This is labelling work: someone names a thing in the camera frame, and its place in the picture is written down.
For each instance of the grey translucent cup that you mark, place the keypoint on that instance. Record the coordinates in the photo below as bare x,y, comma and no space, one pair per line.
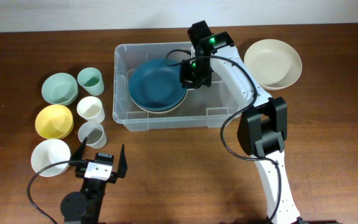
95,134

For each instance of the dark blue bowl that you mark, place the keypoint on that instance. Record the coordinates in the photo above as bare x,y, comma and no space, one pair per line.
154,85

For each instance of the mint green small bowl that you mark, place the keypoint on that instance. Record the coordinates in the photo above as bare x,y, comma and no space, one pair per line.
60,88

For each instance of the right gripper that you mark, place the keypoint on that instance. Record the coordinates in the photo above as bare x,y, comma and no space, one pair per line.
186,81

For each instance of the cream white cup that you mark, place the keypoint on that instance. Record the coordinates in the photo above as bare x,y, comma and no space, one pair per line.
91,109

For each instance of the clear plastic storage bin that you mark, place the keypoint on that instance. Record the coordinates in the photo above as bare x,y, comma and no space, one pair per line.
202,107

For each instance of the white small bowl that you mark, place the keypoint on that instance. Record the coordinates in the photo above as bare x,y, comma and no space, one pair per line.
49,152

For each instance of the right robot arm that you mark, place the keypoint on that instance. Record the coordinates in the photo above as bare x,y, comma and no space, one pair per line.
262,128

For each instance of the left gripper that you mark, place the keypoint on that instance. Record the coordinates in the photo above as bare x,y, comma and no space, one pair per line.
121,170

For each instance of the mint green cup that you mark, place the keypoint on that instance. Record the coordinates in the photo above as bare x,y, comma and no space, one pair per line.
91,80

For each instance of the yellow small bowl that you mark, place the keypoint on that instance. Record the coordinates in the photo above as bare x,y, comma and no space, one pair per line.
54,122

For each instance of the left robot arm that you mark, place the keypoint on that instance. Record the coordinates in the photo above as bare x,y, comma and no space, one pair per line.
85,205

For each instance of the beige bowl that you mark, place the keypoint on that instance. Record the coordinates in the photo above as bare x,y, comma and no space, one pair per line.
274,64
163,109

